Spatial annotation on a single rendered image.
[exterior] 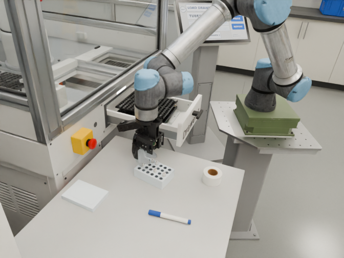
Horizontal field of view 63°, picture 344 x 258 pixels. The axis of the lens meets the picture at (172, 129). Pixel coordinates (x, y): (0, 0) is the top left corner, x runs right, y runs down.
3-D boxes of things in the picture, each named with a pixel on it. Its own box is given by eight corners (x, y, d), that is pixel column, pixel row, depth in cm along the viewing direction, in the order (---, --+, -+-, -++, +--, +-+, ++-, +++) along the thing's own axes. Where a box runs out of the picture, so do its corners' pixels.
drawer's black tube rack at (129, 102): (176, 112, 132) (177, 100, 128) (163, 131, 118) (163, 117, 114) (134, 102, 138) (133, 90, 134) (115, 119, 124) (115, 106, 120)
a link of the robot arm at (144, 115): (129, 106, 89) (145, 97, 95) (129, 118, 91) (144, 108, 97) (149, 113, 86) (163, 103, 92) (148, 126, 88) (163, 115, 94)
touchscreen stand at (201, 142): (231, 159, 239) (258, 39, 185) (181, 168, 227) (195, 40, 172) (208, 128, 279) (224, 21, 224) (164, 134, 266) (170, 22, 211)
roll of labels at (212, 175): (201, 185, 103) (202, 177, 101) (202, 172, 109) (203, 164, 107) (220, 188, 102) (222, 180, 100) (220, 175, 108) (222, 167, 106)
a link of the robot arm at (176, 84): (179, 63, 97) (150, 67, 92) (196, 75, 89) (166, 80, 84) (177, 84, 101) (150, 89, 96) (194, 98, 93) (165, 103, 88)
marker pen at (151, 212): (191, 221, 89) (191, 218, 88) (190, 226, 87) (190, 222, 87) (149, 211, 91) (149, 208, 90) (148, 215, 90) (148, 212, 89)
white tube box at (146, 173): (174, 176, 106) (174, 169, 104) (162, 190, 100) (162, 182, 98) (147, 164, 111) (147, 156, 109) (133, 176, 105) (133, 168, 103)
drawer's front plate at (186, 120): (199, 114, 135) (202, 94, 129) (179, 147, 112) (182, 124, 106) (196, 114, 135) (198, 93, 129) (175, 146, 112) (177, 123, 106)
